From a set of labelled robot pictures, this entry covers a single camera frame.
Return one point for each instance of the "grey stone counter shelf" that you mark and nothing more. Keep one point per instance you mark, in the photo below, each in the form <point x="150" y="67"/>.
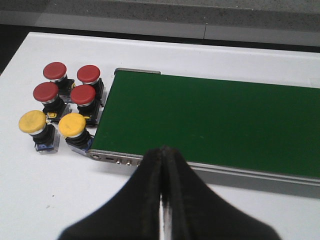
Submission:
<point x="179" y="18"/>

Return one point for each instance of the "red mushroom push button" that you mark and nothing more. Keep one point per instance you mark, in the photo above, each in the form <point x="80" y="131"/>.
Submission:
<point x="53" y="106"/>
<point x="84" y="96"/>
<point x="90" y="75"/>
<point x="56" y="72"/>

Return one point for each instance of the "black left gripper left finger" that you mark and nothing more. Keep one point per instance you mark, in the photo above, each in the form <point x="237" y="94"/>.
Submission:
<point x="132" y="214"/>

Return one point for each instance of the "green conveyor belt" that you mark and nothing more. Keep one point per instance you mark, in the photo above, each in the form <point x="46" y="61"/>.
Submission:
<point x="200" y="120"/>

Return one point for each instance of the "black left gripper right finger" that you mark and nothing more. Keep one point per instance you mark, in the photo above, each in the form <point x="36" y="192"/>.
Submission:
<point x="192" y="211"/>

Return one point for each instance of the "aluminium conveyor frame rail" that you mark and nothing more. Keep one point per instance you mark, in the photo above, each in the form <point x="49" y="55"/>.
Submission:
<point x="250" y="177"/>

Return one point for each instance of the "yellow push button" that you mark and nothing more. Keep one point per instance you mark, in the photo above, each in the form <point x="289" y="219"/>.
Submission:
<point x="72" y="126"/>
<point x="45" y="136"/>

